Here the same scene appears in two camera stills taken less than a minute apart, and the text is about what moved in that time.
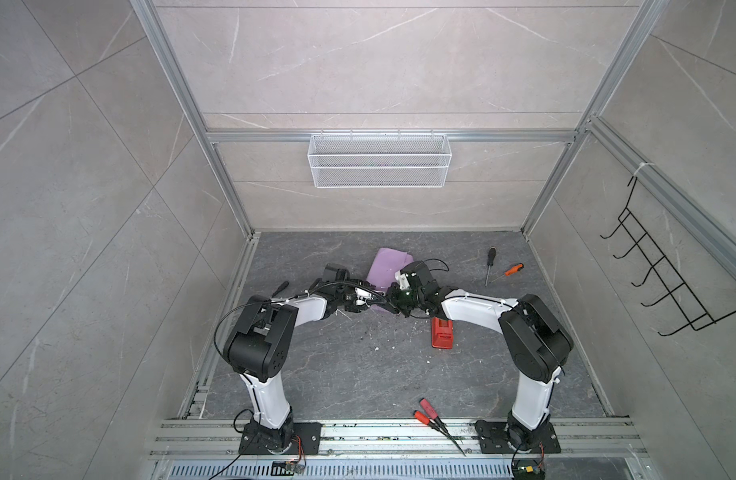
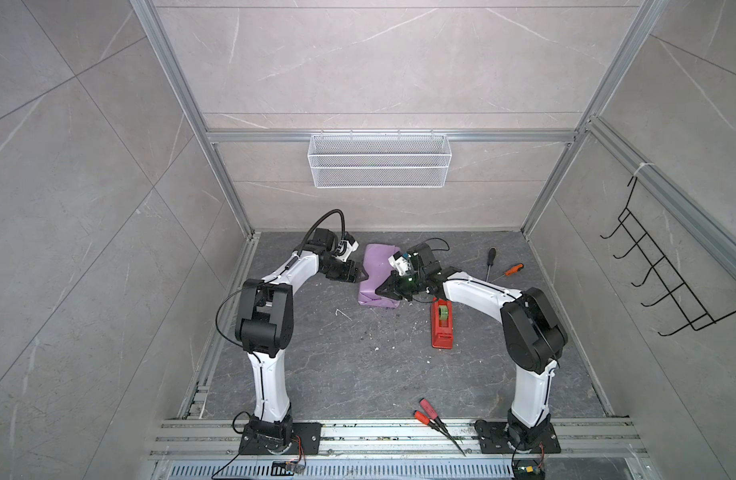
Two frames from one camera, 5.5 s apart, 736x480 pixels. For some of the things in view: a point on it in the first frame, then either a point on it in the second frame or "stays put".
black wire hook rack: (697, 316) stays put
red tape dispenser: (442, 333) stays put
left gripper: (355, 308) → (347, 276)
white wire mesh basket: (378, 161) stays put
